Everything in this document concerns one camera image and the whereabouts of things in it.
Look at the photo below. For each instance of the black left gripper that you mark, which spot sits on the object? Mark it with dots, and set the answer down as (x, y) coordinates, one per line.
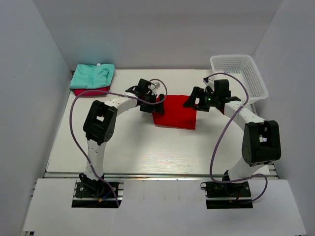
(158, 107)

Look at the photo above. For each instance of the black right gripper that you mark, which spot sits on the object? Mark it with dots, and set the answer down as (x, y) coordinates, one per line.
(191, 102)

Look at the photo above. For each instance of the red t-shirt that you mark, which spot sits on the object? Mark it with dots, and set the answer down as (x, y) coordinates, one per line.
(175, 115)

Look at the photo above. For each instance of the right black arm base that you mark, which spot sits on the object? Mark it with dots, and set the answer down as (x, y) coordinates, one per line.
(236, 195)

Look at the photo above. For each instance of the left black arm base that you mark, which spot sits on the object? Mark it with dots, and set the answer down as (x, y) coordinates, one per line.
(91, 193)

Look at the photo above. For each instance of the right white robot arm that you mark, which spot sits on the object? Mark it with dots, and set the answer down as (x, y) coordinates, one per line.
(261, 138)

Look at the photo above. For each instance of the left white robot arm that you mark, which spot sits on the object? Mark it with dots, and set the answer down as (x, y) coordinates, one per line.
(100, 123)

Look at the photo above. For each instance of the white plastic basket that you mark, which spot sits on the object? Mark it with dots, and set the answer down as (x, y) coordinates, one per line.
(242, 73)

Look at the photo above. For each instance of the folded magenta t-shirt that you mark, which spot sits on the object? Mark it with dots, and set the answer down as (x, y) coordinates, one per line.
(91, 92)

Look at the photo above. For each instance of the folded teal t-shirt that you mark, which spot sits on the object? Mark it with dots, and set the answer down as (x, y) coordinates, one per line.
(92, 76)

